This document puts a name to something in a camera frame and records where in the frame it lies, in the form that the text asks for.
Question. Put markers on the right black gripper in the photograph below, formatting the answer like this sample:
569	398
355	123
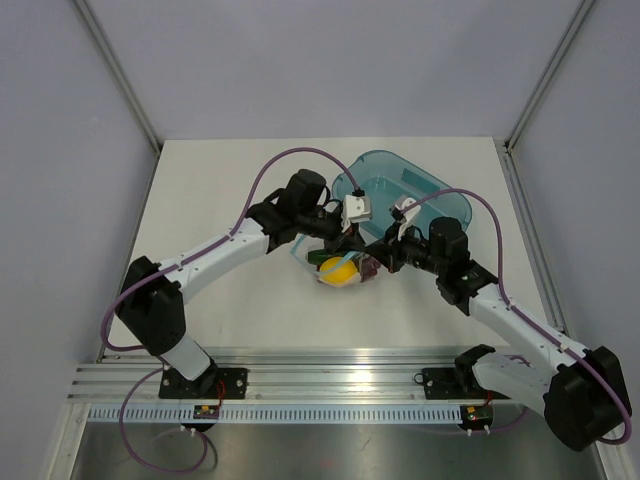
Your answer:
389	251

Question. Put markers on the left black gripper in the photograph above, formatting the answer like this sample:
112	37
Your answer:
343	241

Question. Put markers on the red grape bunch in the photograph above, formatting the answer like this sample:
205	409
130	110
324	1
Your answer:
368	268

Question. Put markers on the clear zip top bag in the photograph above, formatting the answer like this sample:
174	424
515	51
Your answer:
304	243

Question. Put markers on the yellow lemon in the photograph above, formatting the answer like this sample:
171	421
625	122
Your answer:
338	272

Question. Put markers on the green cucumber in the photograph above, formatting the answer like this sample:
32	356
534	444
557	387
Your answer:
319	256

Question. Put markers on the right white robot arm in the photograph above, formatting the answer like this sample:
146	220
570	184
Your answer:
580	392

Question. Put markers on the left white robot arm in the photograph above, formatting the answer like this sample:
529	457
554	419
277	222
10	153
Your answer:
155	294

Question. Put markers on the teal plastic tray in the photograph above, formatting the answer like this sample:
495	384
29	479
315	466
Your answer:
386	177

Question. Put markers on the right small circuit board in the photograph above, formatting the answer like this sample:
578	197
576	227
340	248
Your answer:
477	417

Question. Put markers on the small circuit board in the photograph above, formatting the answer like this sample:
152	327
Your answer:
206	412
477	417

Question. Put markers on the left small circuit board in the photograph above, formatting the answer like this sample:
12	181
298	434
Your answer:
206	412

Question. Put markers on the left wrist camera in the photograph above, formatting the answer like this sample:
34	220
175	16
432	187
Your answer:
355	210

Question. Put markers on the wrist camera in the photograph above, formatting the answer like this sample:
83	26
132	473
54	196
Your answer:
355	210
405	211

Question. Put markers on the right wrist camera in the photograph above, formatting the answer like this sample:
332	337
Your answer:
405	211

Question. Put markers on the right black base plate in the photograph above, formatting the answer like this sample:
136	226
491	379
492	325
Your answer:
440	383

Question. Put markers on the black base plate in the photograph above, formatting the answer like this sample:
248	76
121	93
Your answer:
440	383
214	383

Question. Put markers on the aluminium mounting rail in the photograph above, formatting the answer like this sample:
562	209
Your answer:
283	375

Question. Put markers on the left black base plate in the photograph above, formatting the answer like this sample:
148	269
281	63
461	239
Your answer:
214	383

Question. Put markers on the left aluminium frame post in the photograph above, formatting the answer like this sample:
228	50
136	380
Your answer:
90	21

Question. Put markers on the aluminium frame post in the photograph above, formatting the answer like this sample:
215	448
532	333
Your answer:
550	72
90	21

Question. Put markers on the white slotted cable duct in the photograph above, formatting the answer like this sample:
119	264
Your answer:
282	414

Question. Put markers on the right aluminium frame post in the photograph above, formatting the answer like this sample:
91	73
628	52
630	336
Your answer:
550	72

